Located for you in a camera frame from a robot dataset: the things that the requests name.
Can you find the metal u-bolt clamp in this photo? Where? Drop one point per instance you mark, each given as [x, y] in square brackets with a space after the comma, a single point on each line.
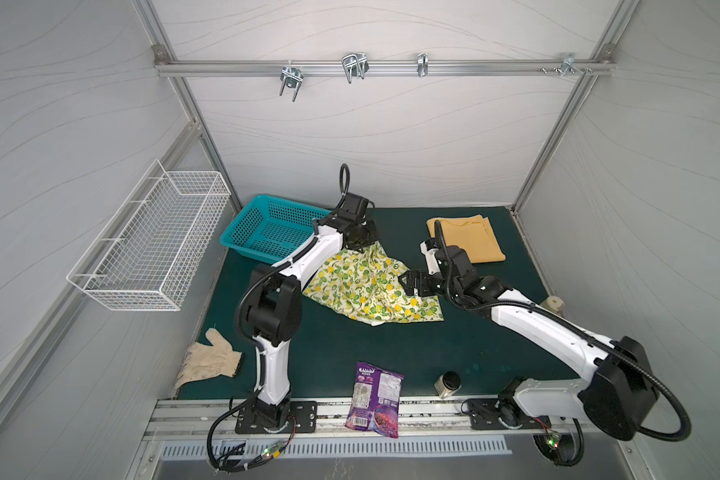
[291, 79]
[355, 65]

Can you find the green floral skirt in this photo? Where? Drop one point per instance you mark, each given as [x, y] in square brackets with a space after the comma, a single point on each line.
[363, 286]

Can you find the yellow skirt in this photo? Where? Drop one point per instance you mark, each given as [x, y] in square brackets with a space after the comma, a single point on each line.
[473, 234]

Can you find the small black-lidded jar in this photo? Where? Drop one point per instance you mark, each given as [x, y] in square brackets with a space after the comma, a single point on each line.
[447, 384]

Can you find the white wire basket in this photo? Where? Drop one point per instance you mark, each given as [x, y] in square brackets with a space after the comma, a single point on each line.
[148, 253]

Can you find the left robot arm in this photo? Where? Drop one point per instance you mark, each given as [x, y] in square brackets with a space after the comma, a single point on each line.
[270, 313]

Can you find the green table mat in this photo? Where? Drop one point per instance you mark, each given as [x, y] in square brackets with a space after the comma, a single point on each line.
[325, 350]

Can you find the teal plastic basket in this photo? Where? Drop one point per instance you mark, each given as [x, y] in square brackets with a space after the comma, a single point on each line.
[270, 228]

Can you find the purple snack bag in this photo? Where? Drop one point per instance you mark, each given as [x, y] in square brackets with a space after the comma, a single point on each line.
[375, 401]

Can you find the beige work glove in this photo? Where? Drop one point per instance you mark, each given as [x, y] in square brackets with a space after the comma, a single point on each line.
[204, 362]

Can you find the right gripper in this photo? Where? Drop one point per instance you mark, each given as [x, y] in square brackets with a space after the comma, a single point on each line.
[424, 282]

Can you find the metal corner bracket bolts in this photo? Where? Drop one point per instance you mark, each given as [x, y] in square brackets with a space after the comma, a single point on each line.
[567, 67]

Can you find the metal clamp right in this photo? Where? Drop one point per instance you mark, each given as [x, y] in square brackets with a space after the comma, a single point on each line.
[422, 65]

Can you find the metal u-bolt clamp left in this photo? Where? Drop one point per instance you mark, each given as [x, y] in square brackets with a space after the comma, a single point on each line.
[291, 79]

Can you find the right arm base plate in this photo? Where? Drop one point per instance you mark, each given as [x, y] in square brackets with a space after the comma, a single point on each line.
[498, 414]

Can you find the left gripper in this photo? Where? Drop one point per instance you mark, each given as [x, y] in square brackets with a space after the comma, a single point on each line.
[373, 237]

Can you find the small white bottle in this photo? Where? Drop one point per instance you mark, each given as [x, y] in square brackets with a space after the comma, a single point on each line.
[554, 304]

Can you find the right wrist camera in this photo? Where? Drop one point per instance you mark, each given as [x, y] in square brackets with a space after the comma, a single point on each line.
[429, 249]

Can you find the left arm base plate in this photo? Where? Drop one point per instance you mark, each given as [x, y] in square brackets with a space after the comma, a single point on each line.
[300, 418]

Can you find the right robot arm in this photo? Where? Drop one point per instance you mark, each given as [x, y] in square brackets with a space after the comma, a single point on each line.
[614, 389]

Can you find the metal u-bolt clamp middle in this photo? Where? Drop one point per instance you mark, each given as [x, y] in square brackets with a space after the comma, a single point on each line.
[355, 65]

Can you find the aluminium cross bar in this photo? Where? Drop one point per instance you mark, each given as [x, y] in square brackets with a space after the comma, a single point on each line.
[377, 68]

